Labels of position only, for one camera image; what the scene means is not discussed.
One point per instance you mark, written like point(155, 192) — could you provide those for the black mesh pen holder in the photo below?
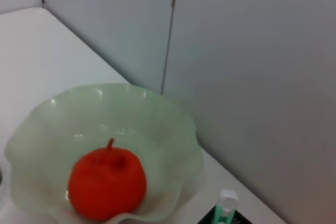
point(236, 220)

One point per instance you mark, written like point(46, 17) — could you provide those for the pale green glass fruit bowl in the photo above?
point(105, 119)

